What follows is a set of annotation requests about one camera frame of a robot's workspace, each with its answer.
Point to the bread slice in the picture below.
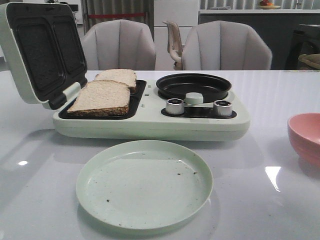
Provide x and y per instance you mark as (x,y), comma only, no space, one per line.
(126,76)
(101,98)

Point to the mint green breakfast maker lid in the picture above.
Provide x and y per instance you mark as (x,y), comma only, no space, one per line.
(43,50)

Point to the pink bowl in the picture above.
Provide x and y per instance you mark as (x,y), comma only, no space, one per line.
(304,136)

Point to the mint green breakfast maker base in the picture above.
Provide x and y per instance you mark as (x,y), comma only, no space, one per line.
(199,123)

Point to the left silver control knob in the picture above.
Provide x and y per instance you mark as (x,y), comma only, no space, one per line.
(174,106)

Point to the silver control knob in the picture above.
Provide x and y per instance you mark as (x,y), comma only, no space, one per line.
(174,106)
(222,108)

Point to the black round frying pan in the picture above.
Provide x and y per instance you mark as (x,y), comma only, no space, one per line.
(178,85)

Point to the right silver control knob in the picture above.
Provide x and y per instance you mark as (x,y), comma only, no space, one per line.
(222,108)

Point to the mint green round plate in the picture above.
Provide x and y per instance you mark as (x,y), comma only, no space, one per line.
(144,185)

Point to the beige office chair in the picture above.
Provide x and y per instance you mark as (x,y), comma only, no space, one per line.
(174,44)

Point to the left grey upholstered chair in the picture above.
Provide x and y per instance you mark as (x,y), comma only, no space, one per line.
(119,44)

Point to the grey upholstered chair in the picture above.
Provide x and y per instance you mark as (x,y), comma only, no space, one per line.
(225,45)
(119,44)

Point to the right grey upholstered chair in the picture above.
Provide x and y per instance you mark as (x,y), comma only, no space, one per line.
(225,45)

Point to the red barrier tape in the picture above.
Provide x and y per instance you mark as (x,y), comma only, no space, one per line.
(118,16)

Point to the white cabinet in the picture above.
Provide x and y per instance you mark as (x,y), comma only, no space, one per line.
(184,13)

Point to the fruit plate on counter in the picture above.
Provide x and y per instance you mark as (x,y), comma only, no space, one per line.
(267,5)

